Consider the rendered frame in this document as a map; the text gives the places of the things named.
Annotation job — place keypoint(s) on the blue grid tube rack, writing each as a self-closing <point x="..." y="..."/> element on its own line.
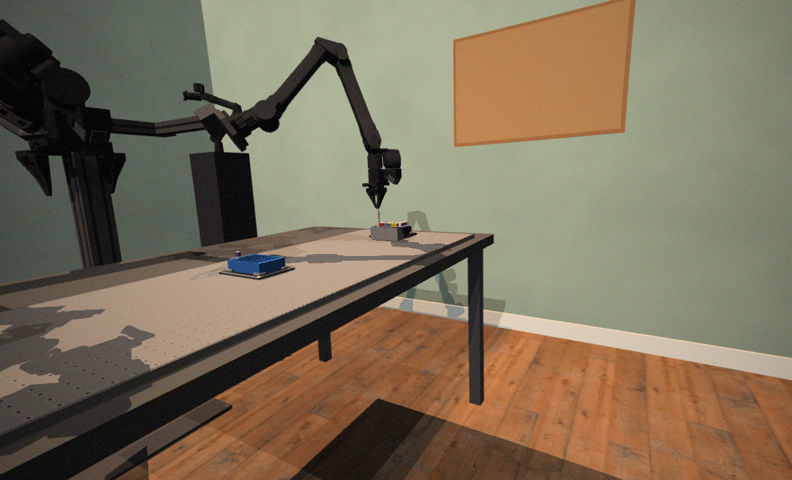
<point x="250" y="265"/>

